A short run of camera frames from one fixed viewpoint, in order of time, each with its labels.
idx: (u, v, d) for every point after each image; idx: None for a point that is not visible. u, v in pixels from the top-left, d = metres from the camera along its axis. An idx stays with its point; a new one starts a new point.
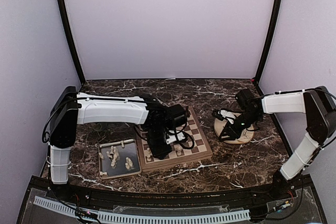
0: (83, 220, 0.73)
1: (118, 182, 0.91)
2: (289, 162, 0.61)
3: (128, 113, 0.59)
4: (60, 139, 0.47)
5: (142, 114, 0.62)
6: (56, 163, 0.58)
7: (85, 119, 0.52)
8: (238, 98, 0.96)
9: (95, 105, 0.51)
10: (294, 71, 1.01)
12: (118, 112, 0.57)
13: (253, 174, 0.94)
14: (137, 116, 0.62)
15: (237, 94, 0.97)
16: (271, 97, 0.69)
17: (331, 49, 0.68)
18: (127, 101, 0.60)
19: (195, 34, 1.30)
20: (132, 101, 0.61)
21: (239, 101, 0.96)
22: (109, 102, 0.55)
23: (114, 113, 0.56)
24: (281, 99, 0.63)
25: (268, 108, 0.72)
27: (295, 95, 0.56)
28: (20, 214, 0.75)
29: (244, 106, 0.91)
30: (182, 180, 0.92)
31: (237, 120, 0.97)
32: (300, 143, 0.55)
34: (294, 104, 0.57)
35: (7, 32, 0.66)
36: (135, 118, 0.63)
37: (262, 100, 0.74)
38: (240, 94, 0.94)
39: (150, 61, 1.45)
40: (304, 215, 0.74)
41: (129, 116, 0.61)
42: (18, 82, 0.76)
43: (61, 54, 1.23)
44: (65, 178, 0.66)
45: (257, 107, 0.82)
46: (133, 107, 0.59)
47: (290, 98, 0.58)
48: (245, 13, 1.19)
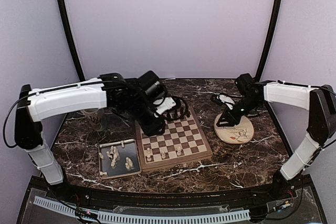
0: (83, 219, 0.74)
1: (118, 182, 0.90)
2: (289, 161, 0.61)
3: (85, 98, 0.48)
4: (24, 141, 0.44)
5: (99, 96, 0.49)
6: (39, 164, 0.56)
7: (40, 115, 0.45)
8: (238, 83, 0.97)
9: (46, 98, 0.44)
10: (294, 71, 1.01)
12: (72, 100, 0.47)
13: (253, 174, 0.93)
14: (96, 100, 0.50)
15: (237, 80, 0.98)
16: (274, 86, 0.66)
17: (331, 48, 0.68)
18: (80, 86, 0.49)
19: (195, 34, 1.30)
20: (85, 85, 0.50)
21: (238, 86, 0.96)
22: (60, 92, 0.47)
23: (69, 103, 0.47)
24: (284, 91, 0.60)
25: (269, 97, 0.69)
27: (301, 91, 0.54)
28: (20, 214, 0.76)
29: (244, 91, 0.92)
30: (182, 180, 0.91)
31: (237, 106, 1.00)
32: (300, 144, 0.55)
34: (298, 99, 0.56)
35: (6, 32, 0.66)
36: (96, 105, 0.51)
37: (263, 87, 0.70)
38: (240, 80, 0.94)
39: (150, 61, 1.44)
40: (304, 215, 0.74)
41: (89, 102, 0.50)
42: (18, 82, 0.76)
43: (61, 54, 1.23)
44: (60, 178, 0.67)
45: (259, 93, 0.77)
46: (86, 89, 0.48)
47: (294, 93, 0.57)
48: (245, 13, 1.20)
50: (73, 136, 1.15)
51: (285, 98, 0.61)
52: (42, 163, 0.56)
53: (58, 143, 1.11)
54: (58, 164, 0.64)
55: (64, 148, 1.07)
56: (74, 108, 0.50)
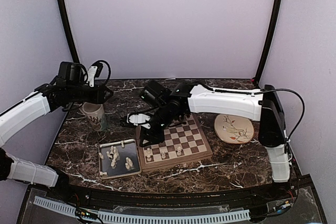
0: (83, 219, 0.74)
1: (118, 182, 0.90)
2: (275, 173, 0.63)
3: (34, 108, 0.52)
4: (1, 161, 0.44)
5: (43, 103, 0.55)
6: (24, 178, 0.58)
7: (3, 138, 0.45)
8: (147, 94, 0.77)
9: (3, 120, 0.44)
10: (294, 71, 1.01)
12: (25, 114, 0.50)
13: (252, 174, 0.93)
14: (42, 107, 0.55)
15: (143, 91, 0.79)
16: (209, 97, 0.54)
17: (331, 49, 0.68)
18: (24, 100, 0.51)
19: (195, 34, 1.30)
20: (27, 98, 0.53)
21: (148, 98, 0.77)
22: (9, 110, 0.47)
23: (22, 118, 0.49)
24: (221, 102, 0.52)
25: (199, 107, 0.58)
27: (246, 102, 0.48)
28: (20, 213, 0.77)
29: (157, 103, 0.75)
30: (182, 180, 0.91)
31: (155, 123, 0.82)
32: (271, 155, 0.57)
34: (239, 110, 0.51)
35: (6, 32, 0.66)
36: (42, 112, 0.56)
37: (188, 99, 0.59)
38: (148, 90, 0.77)
39: (150, 61, 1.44)
40: (304, 215, 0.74)
41: (37, 111, 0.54)
42: (18, 82, 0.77)
43: (61, 55, 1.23)
44: (53, 173, 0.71)
45: (180, 105, 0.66)
46: (32, 100, 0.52)
47: (235, 105, 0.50)
48: (245, 13, 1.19)
50: (73, 136, 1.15)
51: (223, 109, 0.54)
52: (25, 176, 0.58)
53: (58, 143, 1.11)
54: (41, 167, 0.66)
55: (64, 148, 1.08)
56: (27, 123, 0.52)
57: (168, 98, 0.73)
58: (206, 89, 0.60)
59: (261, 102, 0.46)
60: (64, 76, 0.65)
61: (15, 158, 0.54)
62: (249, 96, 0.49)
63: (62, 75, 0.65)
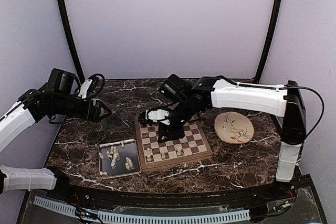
0: (83, 219, 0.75)
1: (118, 182, 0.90)
2: (280, 171, 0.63)
3: (18, 123, 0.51)
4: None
5: (26, 115, 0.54)
6: (20, 187, 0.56)
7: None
8: (167, 89, 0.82)
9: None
10: (294, 71, 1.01)
12: (8, 130, 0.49)
13: (252, 174, 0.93)
14: (26, 119, 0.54)
15: (163, 86, 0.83)
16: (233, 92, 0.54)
17: (331, 49, 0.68)
18: (6, 115, 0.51)
19: (195, 33, 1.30)
20: (9, 114, 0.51)
21: (168, 94, 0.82)
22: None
23: (6, 135, 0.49)
24: (243, 97, 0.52)
25: (220, 102, 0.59)
27: (270, 97, 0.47)
28: (20, 214, 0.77)
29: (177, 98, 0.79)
30: (182, 180, 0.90)
31: (175, 118, 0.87)
32: (283, 153, 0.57)
34: (261, 105, 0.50)
35: (6, 32, 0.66)
36: (27, 124, 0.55)
37: (211, 94, 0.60)
38: (169, 85, 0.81)
39: (150, 61, 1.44)
40: (304, 215, 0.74)
41: (21, 124, 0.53)
42: (18, 81, 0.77)
43: (61, 55, 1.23)
44: (51, 176, 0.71)
45: (203, 98, 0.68)
46: (13, 115, 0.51)
47: (258, 99, 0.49)
48: (245, 13, 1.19)
50: (73, 136, 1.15)
51: (244, 105, 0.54)
52: (22, 185, 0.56)
53: (58, 143, 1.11)
54: (38, 172, 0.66)
55: (64, 148, 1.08)
56: (12, 138, 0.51)
57: (189, 93, 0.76)
58: (230, 83, 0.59)
59: (287, 97, 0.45)
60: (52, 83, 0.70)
61: (8, 171, 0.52)
62: (273, 92, 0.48)
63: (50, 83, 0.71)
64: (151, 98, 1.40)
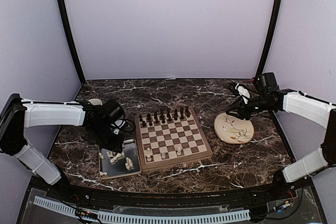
0: (83, 220, 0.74)
1: (118, 182, 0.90)
2: (293, 164, 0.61)
3: (70, 114, 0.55)
4: (18, 148, 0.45)
5: (79, 115, 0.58)
6: (28, 164, 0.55)
7: (31, 122, 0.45)
8: (260, 80, 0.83)
9: (39, 107, 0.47)
10: (294, 71, 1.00)
12: (60, 114, 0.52)
13: (253, 174, 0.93)
14: (76, 118, 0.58)
15: (260, 75, 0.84)
16: (296, 97, 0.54)
17: (331, 48, 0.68)
18: (66, 104, 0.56)
19: (195, 33, 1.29)
20: (69, 104, 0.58)
21: (259, 83, 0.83)
22: (50, 105, 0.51)
23: (54, 116, 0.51)
24: (302, 102, 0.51)
25: (288, 106, 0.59)
27: (319, 106, 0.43)
28: (21, 213, 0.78)
29: (264, 91, 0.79)
30: (182, 180, 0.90)
31: (252, 104, 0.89)
32: (309, 153, 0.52)
34: (315, 115, 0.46)
35: (6, 32, 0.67)
36: (72, 121, 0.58)
37: (283, 96, 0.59)
38: (264, 77, 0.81)
39: (149, 61, 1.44)
40: (304, 215, 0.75)
41: (68, 118, 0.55)
42: (17, 82, 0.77)
43: (62, 55, 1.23)
44: (57, 172, 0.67)
45: (277, 101, 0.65)
46: (72, 107, 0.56)
47: (313, 108, 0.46)
48: (246, 12, 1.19)
50: (73, 136, 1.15)
51: (305, 113, 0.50)
52: (30, 164, 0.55)
53: (58, 143, 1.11)
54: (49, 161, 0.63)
55: (64, 148, 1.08)
56: (54, 123, 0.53)
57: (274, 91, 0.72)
58: (297, 94, 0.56)
59: (329, 109, 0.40)
60: (108, 108, 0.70)
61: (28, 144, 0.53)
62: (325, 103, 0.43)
63: (106, 107, 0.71)
64: (150, 98, 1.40)
